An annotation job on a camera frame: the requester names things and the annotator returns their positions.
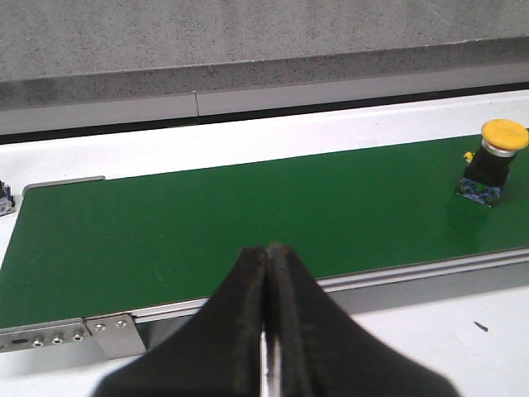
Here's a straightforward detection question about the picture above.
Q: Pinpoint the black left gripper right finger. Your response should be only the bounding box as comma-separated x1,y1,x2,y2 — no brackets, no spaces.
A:
266,244,459,396

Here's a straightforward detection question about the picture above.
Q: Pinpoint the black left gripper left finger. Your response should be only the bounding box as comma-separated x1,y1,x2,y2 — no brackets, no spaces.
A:
93,246,268,396

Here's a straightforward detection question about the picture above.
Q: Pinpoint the conveyor end metal plate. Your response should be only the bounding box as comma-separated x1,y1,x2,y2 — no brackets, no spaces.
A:
1,318,91,353

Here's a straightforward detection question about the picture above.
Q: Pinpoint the small black screw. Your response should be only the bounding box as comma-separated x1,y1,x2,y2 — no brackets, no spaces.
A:
474,321,488,332

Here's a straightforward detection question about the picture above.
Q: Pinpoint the green conveyor belt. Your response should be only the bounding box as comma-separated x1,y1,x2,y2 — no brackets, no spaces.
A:
1,136,528,328

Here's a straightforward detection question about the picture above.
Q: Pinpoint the push button lying on table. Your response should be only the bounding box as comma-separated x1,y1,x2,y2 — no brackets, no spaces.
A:
0,181,16,217

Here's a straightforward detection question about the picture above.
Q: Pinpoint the grey stone shelf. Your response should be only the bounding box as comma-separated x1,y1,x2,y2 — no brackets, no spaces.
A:
1,1,528,110

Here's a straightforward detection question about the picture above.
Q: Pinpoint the aluminium conveyor rail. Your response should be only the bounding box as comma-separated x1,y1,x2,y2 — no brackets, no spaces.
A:
131,247,529,326

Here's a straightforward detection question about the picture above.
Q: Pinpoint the metal conveyor support bracket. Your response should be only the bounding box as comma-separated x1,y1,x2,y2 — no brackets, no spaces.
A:
85,313,146,359

